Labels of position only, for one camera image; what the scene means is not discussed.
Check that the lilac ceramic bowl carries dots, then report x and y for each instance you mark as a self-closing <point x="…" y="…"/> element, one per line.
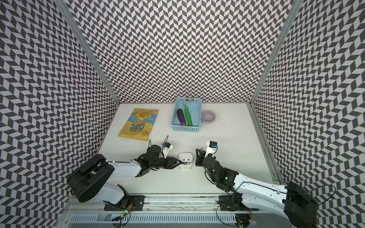
<point x="208" y="116"/>

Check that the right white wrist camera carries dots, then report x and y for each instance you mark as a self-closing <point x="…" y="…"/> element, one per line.
<point x="212" y="148"/>

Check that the purple toy eggplant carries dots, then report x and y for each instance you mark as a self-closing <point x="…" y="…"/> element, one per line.
<point x="181" y="117"/>

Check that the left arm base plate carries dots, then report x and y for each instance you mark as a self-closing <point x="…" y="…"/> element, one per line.
<point x="128" y="203"/>

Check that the light blue plastic basket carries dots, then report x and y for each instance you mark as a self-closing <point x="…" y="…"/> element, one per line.
<point x="195" y="109"/>

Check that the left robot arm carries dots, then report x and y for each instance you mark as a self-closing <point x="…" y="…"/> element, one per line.
<point x="90" y="180"/>

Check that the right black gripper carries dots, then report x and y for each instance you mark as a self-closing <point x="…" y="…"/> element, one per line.
<point x="199" y="158"/>

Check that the green toy cucumber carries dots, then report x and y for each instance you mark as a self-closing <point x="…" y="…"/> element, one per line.
<point x="188" y="116"/>

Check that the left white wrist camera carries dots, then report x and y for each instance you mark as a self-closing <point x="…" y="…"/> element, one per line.
<point x="167" y="147"/>

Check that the yellow blue chips bag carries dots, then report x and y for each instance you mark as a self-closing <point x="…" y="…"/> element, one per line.
<point x="139" y="124"/>

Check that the aluminium front rail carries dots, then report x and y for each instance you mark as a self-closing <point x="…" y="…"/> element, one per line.
<point x="159" y="203"/>

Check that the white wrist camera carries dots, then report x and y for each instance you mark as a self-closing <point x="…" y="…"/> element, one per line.
<point x="212" y="148"/>
<point x="167" y="147"/>

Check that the white alarm clock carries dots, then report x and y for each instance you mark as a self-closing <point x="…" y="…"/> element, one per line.
<point x="181" y="157"/>

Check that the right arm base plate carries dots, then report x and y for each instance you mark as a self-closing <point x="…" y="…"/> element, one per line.
<point x="229" y="203"/>

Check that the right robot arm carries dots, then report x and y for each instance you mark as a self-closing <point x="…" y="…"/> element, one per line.
<point x="289" y="201"/>

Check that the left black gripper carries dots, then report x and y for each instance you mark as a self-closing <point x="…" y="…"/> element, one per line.
<point x="170" y="166"/>

